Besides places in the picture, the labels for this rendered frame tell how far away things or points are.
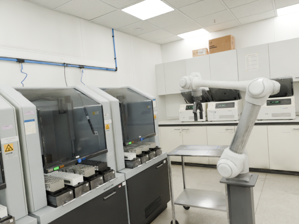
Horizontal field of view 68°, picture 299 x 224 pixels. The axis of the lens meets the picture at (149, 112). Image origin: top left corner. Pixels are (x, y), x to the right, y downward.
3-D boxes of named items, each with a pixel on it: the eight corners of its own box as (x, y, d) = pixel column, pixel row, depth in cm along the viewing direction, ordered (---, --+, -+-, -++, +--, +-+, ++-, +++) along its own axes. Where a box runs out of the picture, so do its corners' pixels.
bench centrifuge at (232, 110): (207, 122, 419) (204, 85, 415) (216, 118, 471) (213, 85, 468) (238, 121, 389) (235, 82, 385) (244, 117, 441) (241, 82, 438)
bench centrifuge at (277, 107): (256, 120, 373) (253, 79, 370) (260, 116, 425) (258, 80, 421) (296, 119, 343) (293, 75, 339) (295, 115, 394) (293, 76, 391)
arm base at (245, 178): (253, 173, 190) (252, 167, 189) (249, 182, 171) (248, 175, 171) (231, 171, 200) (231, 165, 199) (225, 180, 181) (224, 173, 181)
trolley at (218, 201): (170, 227, 241) (163, 154, 237) (183, 208, 282) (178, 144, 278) (236, 241, 210) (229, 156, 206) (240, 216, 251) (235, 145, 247)
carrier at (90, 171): (93, 173, 191) (92, 166, 191) (95, 173, 190) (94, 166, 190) (82, 178, 181) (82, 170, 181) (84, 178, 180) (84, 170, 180)
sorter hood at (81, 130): (9, 167, 180) (0, 89, 176) (71, 150, 231) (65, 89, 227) (46, 174, 152) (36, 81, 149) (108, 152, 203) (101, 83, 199)
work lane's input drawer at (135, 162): (86, 163, 259) (85, 155, 259) (95, 160, 271) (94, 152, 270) (136, 169, 220) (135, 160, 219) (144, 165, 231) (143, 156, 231)
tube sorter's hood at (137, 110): (90, 144, 252) (84, 88, 249) (124, 134, 303) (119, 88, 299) (125, 146, 224) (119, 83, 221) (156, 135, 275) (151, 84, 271)
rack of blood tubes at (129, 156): (109, 159, 241) (108, 153, 241) (115, 157, 250) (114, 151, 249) (130, 161, 225) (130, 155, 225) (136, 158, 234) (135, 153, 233)
